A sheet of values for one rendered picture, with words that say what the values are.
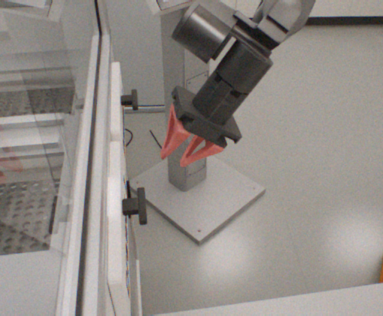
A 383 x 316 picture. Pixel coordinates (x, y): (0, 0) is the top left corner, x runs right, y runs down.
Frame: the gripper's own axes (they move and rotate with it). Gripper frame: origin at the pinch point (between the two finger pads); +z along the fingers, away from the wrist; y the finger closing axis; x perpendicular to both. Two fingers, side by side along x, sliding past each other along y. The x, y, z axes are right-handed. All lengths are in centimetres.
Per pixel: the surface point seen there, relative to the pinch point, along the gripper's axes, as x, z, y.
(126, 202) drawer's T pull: 2.2, 9.5, 3.1
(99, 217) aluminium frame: 12.1, 4.4, 9.8
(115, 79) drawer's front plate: -34.2, 8.8, 4.8
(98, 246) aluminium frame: 16.5, 4.4, 9.9
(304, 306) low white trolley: 15.3, 7.2, -27.1
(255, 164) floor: -105, 51, -99
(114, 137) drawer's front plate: -14.4, 10.1, 4.5
